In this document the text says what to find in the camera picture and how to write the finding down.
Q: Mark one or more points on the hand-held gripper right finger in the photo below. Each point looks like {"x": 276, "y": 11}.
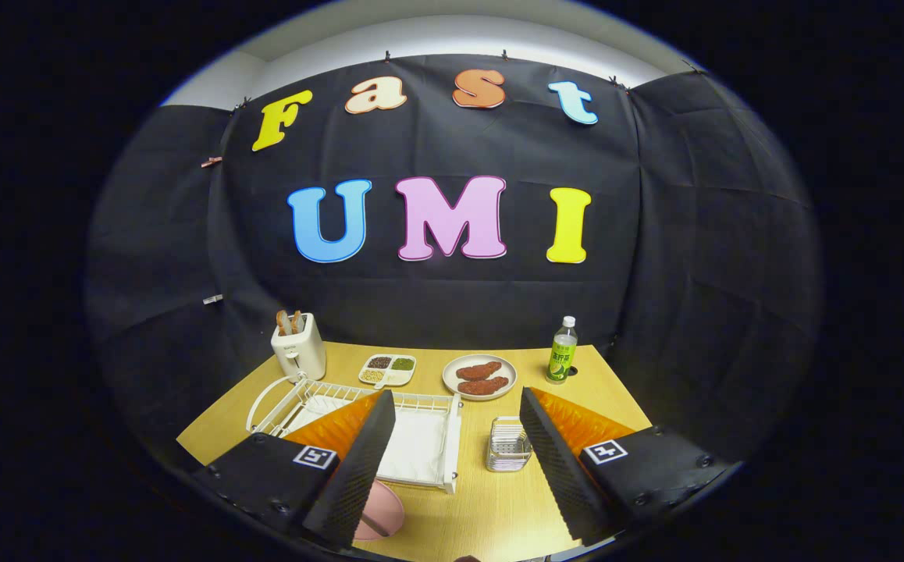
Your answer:
{"x": 561, "y": 468}

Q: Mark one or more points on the green label drink bottle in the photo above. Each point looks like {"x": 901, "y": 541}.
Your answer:
{"x": 561, "y": 359}

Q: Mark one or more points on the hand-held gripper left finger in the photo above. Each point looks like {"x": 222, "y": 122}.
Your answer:
{"x": 358, "y": 468}

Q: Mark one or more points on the white divided bean tray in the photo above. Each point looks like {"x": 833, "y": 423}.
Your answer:
{"x": 387, "y": 373}

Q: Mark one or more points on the white plate with sausages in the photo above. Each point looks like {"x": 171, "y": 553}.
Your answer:
{"x": 450, "y": 375}

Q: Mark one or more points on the white toaster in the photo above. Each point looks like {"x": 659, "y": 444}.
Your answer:
{"x": 300, "y": 351}

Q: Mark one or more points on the pink plate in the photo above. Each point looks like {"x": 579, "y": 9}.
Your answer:
{"x": 388, "y": 499}

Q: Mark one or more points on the red-brown sausage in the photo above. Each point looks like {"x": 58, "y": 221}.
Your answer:
{"x": 483, "y": 385}
{"x": 479, "y": 370}

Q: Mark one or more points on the black backdrop cloth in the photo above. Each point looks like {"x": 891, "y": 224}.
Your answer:
{"x": 436, "y": 312}

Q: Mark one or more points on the brown toast slice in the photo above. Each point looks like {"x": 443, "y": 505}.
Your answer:
{"x": 282, "y": 323}
{"x": 297, "y": 321}

